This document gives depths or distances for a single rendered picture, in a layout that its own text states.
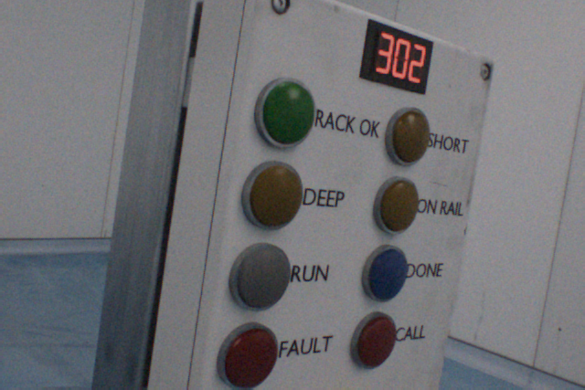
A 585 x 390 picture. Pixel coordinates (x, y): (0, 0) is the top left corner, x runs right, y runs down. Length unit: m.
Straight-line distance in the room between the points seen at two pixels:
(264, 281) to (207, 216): 0.04
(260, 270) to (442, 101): 0.14
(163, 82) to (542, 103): 3.04
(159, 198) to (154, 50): 0.08
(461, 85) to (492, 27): 3.16
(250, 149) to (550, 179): 3.02
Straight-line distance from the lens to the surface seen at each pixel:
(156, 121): 0.32
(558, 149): 3.24
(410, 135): 0.30
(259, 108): 0.25
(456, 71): 0.34
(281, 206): 0.25
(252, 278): 0.25
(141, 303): 0.32
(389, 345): 0.33
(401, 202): 0.31
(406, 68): 0.31
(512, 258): 3.31
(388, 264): 0.31
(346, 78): 0.28
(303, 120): 0.26
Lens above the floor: 1.03
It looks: 3 degrees down
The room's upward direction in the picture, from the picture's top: 9 degrees clockwise
